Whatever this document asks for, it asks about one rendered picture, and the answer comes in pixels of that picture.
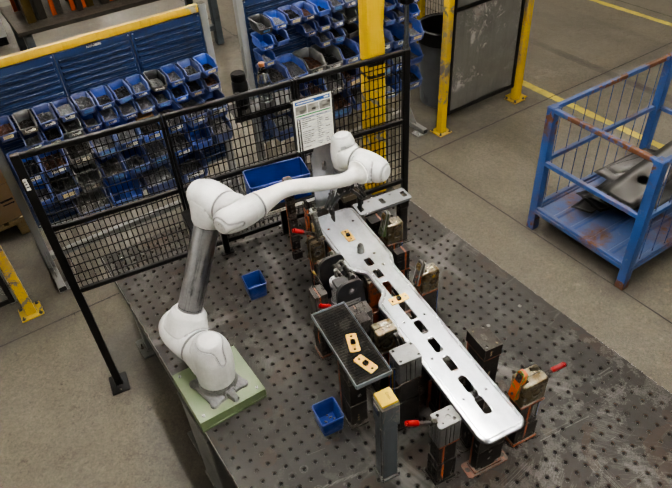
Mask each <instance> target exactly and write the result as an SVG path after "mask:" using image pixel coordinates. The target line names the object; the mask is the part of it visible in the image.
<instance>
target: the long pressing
mask: <svg viewBox="0 0 672 488"><path fill-rule="evenodd" d="M318 219H319V222H320V226H321V229H322V233H323V235H324V236H325V239H326V240H325V242H326V243H327V244H328V246H329V247H330V248H331V250H332V251H333V252H334V253H340V254H342V256H343V257H344V264H346V265H347V266H348V267H347V268H348V269H350V270H351V271H353V272H355V273H356V274H361V275H365V276H367V277H368V278H369V279H370V280H371V282H372V283H373V284H374V285H375V287H376V288H377V289H378V291H379V292H380V293H381V297H380V299H379V302H378V308H379V310H380V311H381V313H382V314H383V315H384V317H385V318H386V319H387V318H390V319H391V320H392V321H393V323H394V324H395V325H396V327H397V328H398V332H399V333H400V334H401V335H402V337H403V338H404V341H403V342H404V343H408V342H410V341H412V342H413V343H414V344H415V346H416V347H417V348H418V349H419V351H420V352H421V353H422V367H423V369H424V370H425V371H426V373H427V374H428V375H429V377H430V378H431V379H432V381H433V382H434V383H435V385H436V386H437V387H438V389H439V390H440V391H441V393H442V394H443V395H444V397H445V398H446V399H447V401H448V402H449V403H450V405H452V406H453V408H454V409H455V410H456V412H457V413H458V414H459V416H460V417H461V419H462V421H463V422H464V423H465V425H466V426H467V427H468V429H469V430H470V431H471V433H472V434H473V435H474V437H475V438H476V439H477V440H478V441H479V442H480V443H483V444H492V443H495V442H497V441H498V440H500V439H502V438H504V437H506V436H508V435H510V434H512V433H514V432H516V431H518V430H520V429H521V428H522V427H523V426H524V418H523V416H522V415H521V413H520V412H519V411H518V410H517V409H516V408H515V406H514V405H513V404H512V403H511V402H510V400H509V399H508V398H507V397H506V396H505V394H504V393H503V392H502V391H501V390H500V389H499V387H498V386H497V385H496V384H495V383H494V381H493V380H492V379H491V378H490V377H489V375H488V374H487V373H486V372H485V371H484V370H483V368H482V367H481V366H480V365H479V364H478V362H477V361H476V360H475V359H474V358H473V357H472V355H471V354H470V353H469V352H468V351H467V349H466V348H465V347H464V346H463V345H462V343H461V342H460V341H459V340H458V339H457V338H456V336H455V335H454V334H453V333H452V332H451V330H450V329H449V328H448V327H447V326H446V325H445V323H444V322H443V321H442V320H441V319H440V317H439V316H438V315H437V314H436V313H435V311H434V310H433V309H432V308H431V307H430V306H429V304H428V303H427V302H426V301H425V300H424V298H423V297H422V296H421V295H420V294H419V293H418V291H417V290H416V289H415V288H414V287H413V285H412V284H411V283H410V282H409V281H408V279H407V278H406V277H405V276H404V275H403V274H402V272H401V271H400V270H399V269H398V268H397V266H396V265H395V263H394V258H393V254H392V253H391V251H390V250H389V249H388V248H387V247H386V246H385V244H384V243H383V242H382V241H381V240H380V239H379V237H378V236H377V235H376V234H375V233H374V232H373V230H372V229H371V228H370V227H369V226H368V225H367V223H366V222H365V221H364V220H363V219H362V218H361V216H360V215H359V214H358V213H357V212H356V211H355V210H354V209H353V208H344V209H341V210H338V211H335V220H336V221H335V222H334V221H333V220H332V219H331V215H330V214H326V215H323V216H320V217H318ZM352 220H354V221H352ZM327 229H329V230H327ZM346 229H348V230H349V231H350V232H351V234H352V235H353V236H354V237H355V240H353V241H351V242H348V241H347V240H346V238H345V237H344V236H343V234H342V233H341V231H343V230H346ZM358 243H363V245H364V253H363V254H359V253H357V245H358ZM373 253H375V254H373ZM367 258H369V259H371V261H372V262H373V263H374V264H373V265H371V266H368V265H367V264H366V263H365V261H364V260H365V259H367ZM382 264H384V265H382ZM375 270H379V271H380V272H381V273H382V274H383V276H384V277H382V278H377V277H376V275H375V274H374V273H373V271H375ZM384 282H389V283H390V284H391V285H392V287H393V288H394V289H395V290H396V292H397V293H398V294H399V295H400V294H402V293H406V294H407V295H408V296H409V297H410V298H409V299H408V300H405V301H403V302H405V303H406V304H407V305H408V307H409V308H410V309H411V310H412V312H413V313H414V314H415V315H416V317H417V318H415V319H410V318H409V317H408V316H407V314H406V313H405V312H404V311H403V309H402V308H401V307H400V306H399V303H398V304H396V305H391V303H390V302H389V301H388V299H390V298H393V297H392V296H391V294H390V293H389V292H388V290H387V289H386V288H385V287H384V285H383V283H384ZM423 314H425V315H423ZM416 321H420V322H421V323H422V324H423V325H424V326H425V328H426V329H427V330H428V333H425V334H422V333H421V332H420V331H419V330H418V328H417V327H416V326H415V325H414V322H416ZM403 322H405V323H403ZM431 338H434V339H435V340H436V341H437V343H438V344H439V345H440V346H441V348H442V349H443V350H442V351H440V352H436V351H435V350H434V349H433V347H432V346H431V345H430V344H429V342H428V339H431ZM447 356H448V357H449V358H450V359H451V360H452V361H453V362H454V364H455V365H456V366H457V367H458V370H456V371H451V370H450V369H449V368H448V366H447V365H446V364H445V363H444V361H443V360H442V359H443V358H444V357H447ZM431 358H433V360H431ZM461 376H465V377H466V379H467V380H468V381H469V382H470V384H471V385H472V386H473V387H474V389H477V390H478V395H479V396H477V397H473V396H472V394H471V392H472V391H471V392H468V391H467V390H466V389H465V388H464V387H463V385H462V384H461V383H460V382H459V380H458V378H459V377H461ZM485 388H486V389H487V390H485ZM478 397H482V398H483V400H484V401H485V402H486V403H487V405H488V406H489V407H490V408H491V410H492V412H491V413H489V414H485V413H484V412H483V411H482V409H481V408H480V407H479V406H478V404H477V403H476V402H475V399H476V398H478ZM463 399H465V400H463Z"/></svg>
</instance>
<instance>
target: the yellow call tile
mask: <svg viewBox="0 0 672 488"><path fill-rule="evenodd" d="M374 397H375V399H376V400H377V402H378V403H379V405H380V406H381V408H382V409H384V408H386V407H388V406H390V405H393V404H395V403H397V402H398V399H397V397H396V396H395V394H394V393H393V391H392V390H391V388H390V387H388V388H385V389H383V390H381V391H379V392H376V393H374Z"/></svg>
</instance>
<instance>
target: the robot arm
mask: <svg viewBox="0 0 672 488"><path fill-rule="evenodd" d="M330 153H331V160H332V163H333V169H334V175H330V176H320V177H311V178H301V179H293V180H288V181H284V182H280V183H277V184H274V185H272V186H269V187H267V188H264V189H261V190H258V191H255V192H252V193H250V194H248V195H245V196H243V195H242V194H238V193H236V192H234V191H233V190H232V189H230V188H229V187H227V186H226V185H224V184H222V183H220V182H218V181H216V180H213V179H198V180H195V181H193V182H192V183H191V184H190V185H189V187H188V189H187V193H186V195H187V201H188V203H189V206H190V212H191V220H192V222H193V224H194V226H193V231H192V236H191V241H190V246H189V251H188V256H187V262H186V267H185V272H184V277H183V282H182V287H181V292H180V297H179V302H178V303H177V304H175V305H174V306H173V307H172V308H171V310H169V311H167V312H166V313H165V314H164V315H163V316H162V318H161V319H160V322H159V326H158V329H159V334H160V337H161V339H162V341H163V342H164V344H165V345H166V346H167V347H168V348H169V349H170V350H171V351H172V352H173V353H174V354H175V355H177V356H178V357H179V358H180V359H182V360H183V361H184V362H185V363H186V364H187V365H188V366H189V368H190V369H191V370H192V372H193V373H194V374H195V375H196V377H197V378H196V379H194V380H192V381H190V383H189V385H190V387H191V388H192V389H195V390H196V391H197V392H198V393H199V394H200V395H201V396H202V397H203V398H204V399H205V400H206V401H207V402H208V403H209V404H210V407H211V408H212V409H217V408H218V407H219V406H220V405H221V404H222V403H223V402H224V401H226V400H227V399H228V398H229V399H230V400H232V401H233V402H238V401H239V399H240V398H239V396H238V395H237V393H236V392H238V391H239V390H241V389H242V388H245V387H247V386H248V381H247V380H246V379H244V378H242V377H241V376H240V375H239V374H237V373H236V372H235V363H234V357H233V353H232V350H231V347H230V344H229V342H228V341H227V339H226V338H225V337H224V336H223V335H221V334H220V333H218V332H215V331H208V321H207V312H206V310H205V309H204V308H203V304H204V300H205V295H206V290H207V286H208V281H209V276H210V271H211V267H212V262H213V257H214V253H215V248H216V243H217V238H218V234H219V232H220V233H222V234H233V233H236V232H239V231H242V230H244V229H246V228H248V227H249V226H251V225H253V224H254V223H256V222H257V221H259V220H260V219H261V218H262V217H263V216H265V215H266V214H267V213H268V212H269V211H270V210H271V209H272V208H273V207H274V206H276V205H277V204H278V203H279V202H280V201H281V200H283V199H285V198H287V197H290V196H293V195H298V194H304V193H311V192H317V191H324V190H330V194H329V196H328V199H327V201H326V204H325V206H324V207H325V208H326V210H329V214H330V215H331V219H332V220H333V221H334V222H335V221H336V220H335V209H334V207H335V205H336V204H337V202H338V201H339V199H340V198H341V197H342V196H344V195H346V194H350V193H351V192H352V193H353V194H355V195H356V196H358V197H357V199H358V210H359V211H360V212H362V204H363V203H364V202H363V200H364V199H365V198H364V197H367V194H366V193H365V191H364V190H363V188H362V187H361V185H360V184H365V183H372V182H374V183H382V182H384V181H385V180H387V179H388V177H389V175H390V166H389V163H388V162H387V161H386V160H385V159H384V158H383V157H381V156H380V155H378V154H376V153H374V152H372V151H369V150H366V149H363V148H361V147H360V146H358V144H357V143H355V140H354V138H353V136H352V135H351V133H350V132H348V131H339V132H337V133H335V134H334V135H333V136H332V139H331V147H330ZM354 185H355V186H357V187H358V188H359V190H360V191H361V192H362V194H359V193H358V192H357V191H355V190H354V189H353V188H354ZM339 193H340V195H339ZM335 194H336V195H335ZM334 195H335V197H334Z"/></svg>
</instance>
